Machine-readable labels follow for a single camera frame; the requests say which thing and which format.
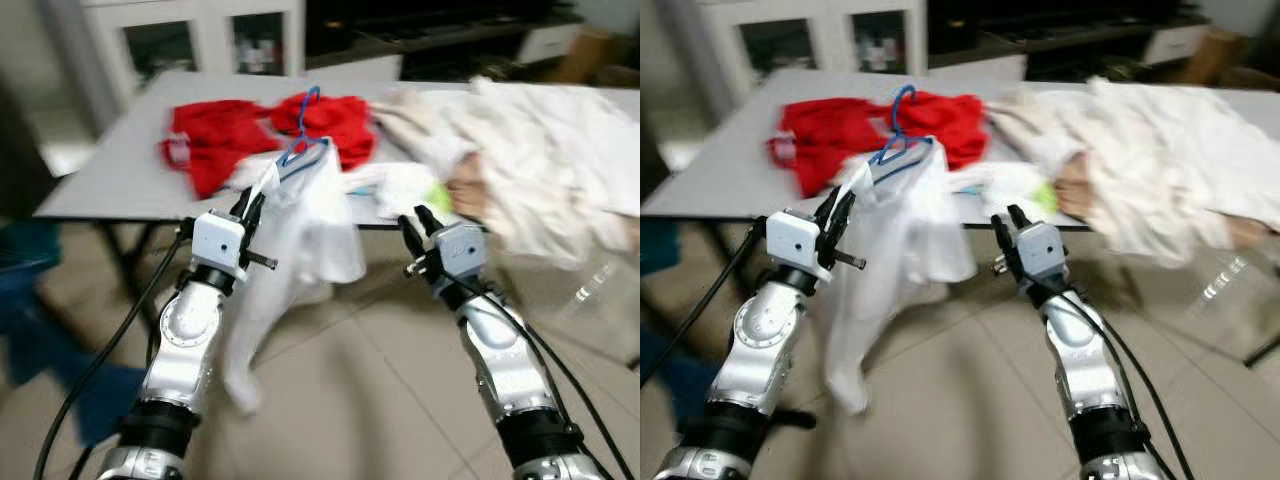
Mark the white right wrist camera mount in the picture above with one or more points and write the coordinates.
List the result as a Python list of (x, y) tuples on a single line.
[(460, 250), (1040, 250)]

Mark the blue plastic hanger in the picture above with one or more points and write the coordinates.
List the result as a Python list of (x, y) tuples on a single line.
[(893, 148), (298, 150)]

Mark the dark low tv bench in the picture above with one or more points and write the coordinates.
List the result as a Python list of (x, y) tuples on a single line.
[(1080, 35), (450, 35)]

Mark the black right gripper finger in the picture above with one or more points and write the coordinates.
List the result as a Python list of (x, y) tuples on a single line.
[(411, 235), (430, 221), (1002, 235), (1019, 220)]

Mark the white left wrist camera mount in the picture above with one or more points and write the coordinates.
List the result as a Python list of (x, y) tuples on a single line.
[(795, 242), (215, 240)]

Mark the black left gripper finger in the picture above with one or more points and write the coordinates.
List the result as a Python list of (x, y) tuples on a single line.
[(826, 212), (846, 208), (241, 212), (257, 208)]

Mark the white glass door cabinet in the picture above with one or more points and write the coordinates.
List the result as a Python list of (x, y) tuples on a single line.
[(212, 40), (830, 40)]

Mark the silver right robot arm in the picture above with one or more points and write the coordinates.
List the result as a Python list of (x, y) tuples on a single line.
[(1085, 370), (505, 365)]

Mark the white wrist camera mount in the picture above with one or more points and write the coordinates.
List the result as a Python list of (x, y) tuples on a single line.
[(795, 242), (460, 250), (1040, 250), (215, 240)]

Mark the crumpled red garment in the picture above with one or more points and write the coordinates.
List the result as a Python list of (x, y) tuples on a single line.
[(215, 140), (830, 135)]

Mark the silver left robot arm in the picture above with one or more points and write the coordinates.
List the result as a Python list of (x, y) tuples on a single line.
[(765, 340), (185, 340)]

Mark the large white shirt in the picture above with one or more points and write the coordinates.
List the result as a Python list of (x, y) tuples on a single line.
[(1170, 150), (550, 150)]

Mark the plain brown box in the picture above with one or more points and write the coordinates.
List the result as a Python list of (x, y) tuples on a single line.
[(585, 55), (1215, 55)]

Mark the dark blue bag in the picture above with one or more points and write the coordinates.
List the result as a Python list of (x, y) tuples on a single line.
[(660, 260), (40, 300)]

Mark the cream white garment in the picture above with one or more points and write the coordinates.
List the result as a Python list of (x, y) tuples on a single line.
[(1030, 125), (420, 125)]

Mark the small yellow green object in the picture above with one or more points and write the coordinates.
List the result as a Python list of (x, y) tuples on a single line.
[(437, 193), (1045, 193)]

